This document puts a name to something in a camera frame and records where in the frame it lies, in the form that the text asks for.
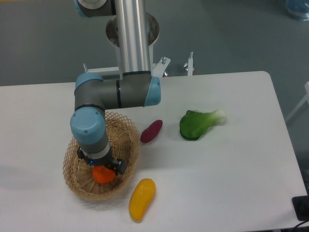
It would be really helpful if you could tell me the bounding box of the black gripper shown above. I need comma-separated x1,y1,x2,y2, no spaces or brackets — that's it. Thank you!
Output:
76,147,126,175

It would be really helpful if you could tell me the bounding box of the orange fruit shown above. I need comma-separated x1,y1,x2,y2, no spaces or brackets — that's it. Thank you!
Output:
92,165,116,184

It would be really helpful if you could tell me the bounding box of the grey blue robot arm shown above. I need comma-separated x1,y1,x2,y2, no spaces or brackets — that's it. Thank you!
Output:
70,0,161,175

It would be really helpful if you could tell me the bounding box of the woven wicker basket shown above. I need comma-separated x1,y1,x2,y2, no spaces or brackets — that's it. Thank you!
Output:
63,112,140,201

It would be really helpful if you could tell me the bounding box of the purple sweet potato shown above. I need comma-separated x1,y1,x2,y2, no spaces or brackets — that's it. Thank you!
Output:
140,119,163,143

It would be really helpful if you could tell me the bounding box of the yellow mango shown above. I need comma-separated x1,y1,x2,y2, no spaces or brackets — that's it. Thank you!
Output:
128,178,156,222

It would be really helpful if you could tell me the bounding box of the green bok choy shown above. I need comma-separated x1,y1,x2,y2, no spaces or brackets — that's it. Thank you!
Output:
179,109,226,141

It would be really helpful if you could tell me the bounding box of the black device at edge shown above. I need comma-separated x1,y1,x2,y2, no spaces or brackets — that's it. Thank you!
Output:
292,195,309,221

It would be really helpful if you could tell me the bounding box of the blue bag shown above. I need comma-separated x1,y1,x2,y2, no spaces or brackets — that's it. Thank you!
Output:
285,0,309,21

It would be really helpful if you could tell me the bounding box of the white table leg bracket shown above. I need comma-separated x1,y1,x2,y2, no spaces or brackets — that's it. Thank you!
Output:
183,51,195,76

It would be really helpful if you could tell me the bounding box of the white frame at right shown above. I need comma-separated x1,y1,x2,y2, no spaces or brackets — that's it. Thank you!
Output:
285,82,309,127

